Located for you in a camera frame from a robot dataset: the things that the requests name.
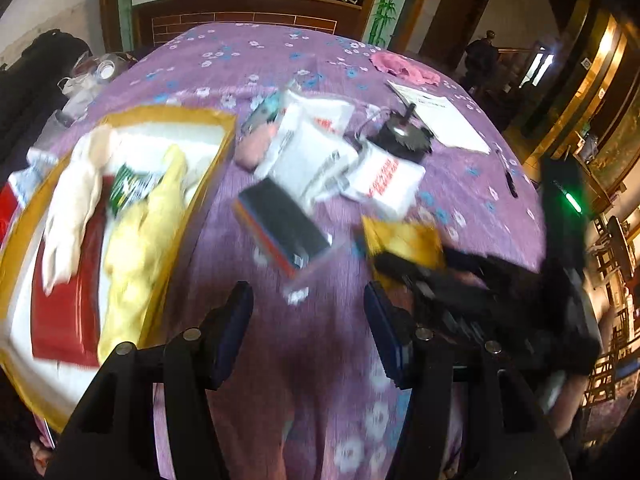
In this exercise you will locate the purple floral blanket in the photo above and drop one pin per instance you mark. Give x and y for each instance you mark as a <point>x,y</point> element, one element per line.
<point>310,360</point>

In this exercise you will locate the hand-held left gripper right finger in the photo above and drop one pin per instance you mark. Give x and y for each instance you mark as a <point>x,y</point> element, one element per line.
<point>382,325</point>

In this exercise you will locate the small white plastic bag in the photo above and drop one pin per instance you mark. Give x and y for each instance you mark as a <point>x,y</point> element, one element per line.
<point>322,112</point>

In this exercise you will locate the green printed packet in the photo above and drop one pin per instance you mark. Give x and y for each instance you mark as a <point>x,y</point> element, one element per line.
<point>127,187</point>

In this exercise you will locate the wooden chair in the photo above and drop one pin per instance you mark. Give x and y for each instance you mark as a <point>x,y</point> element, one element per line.
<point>605,375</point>
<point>612,245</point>

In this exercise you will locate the cluttered wooden counter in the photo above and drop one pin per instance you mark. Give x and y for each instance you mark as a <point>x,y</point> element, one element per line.
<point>240,15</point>

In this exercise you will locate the red and white bag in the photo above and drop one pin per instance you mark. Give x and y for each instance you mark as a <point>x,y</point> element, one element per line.
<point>15,195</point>

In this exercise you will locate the pink cloth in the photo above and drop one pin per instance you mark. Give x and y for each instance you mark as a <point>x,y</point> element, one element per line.
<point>405,67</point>

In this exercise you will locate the cream cloth glove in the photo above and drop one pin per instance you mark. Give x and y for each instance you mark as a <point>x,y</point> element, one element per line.
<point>75,200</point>

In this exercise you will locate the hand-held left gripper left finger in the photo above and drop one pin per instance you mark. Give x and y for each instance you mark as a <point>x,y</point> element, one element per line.
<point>236,317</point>

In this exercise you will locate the black sofa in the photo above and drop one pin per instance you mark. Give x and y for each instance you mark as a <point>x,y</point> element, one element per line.
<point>30,90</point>

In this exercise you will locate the white crumpled plastic bags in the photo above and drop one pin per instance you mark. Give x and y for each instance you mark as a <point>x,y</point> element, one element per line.
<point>95,75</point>

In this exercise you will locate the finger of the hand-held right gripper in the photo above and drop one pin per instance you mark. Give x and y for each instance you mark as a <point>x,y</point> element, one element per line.
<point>475,262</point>
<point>450,305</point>

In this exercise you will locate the brown wooden door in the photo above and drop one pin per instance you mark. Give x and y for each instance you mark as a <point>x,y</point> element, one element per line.
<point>452,20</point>

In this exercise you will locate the black pen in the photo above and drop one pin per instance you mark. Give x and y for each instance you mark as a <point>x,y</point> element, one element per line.
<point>510,182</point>

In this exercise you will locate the person's right forearm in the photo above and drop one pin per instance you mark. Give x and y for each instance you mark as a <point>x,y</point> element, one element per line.
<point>570,407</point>

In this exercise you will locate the yellow cloth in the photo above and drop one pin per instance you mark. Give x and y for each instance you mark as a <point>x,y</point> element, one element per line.
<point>135,260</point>

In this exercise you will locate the clear plastic bag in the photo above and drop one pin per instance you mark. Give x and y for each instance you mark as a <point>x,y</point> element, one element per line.
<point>60,125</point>

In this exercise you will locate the white bag with black print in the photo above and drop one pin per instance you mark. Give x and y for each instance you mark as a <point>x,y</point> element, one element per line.
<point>305,165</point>

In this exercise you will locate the red flat packet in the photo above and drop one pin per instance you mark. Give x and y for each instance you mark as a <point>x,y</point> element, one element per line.
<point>65,310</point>

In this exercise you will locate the black round device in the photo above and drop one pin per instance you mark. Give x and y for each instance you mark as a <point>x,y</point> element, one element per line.
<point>400,135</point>

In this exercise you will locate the bamboo painted panel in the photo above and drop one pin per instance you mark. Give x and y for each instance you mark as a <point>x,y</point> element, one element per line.
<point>387,0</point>

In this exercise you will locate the yellow snack packet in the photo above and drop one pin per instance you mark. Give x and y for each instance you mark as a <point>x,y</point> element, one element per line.
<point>400,240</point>

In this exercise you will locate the white paper document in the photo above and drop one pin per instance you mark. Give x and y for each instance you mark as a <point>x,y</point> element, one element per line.
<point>440,115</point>

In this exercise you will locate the white bag with red print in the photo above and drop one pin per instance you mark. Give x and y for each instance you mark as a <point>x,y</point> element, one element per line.
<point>387,180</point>

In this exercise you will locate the yellow-rimmed cardboard box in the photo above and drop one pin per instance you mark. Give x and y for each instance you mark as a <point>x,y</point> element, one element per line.
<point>200,145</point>

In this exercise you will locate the black box with orange edge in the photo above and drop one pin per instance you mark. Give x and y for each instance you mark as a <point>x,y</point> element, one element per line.
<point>282,225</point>

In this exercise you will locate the pink soft pouch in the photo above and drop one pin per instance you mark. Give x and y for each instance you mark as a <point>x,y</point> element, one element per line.
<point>252,150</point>

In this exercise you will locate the teal small packet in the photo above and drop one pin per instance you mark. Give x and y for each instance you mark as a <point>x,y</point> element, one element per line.
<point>262,110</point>

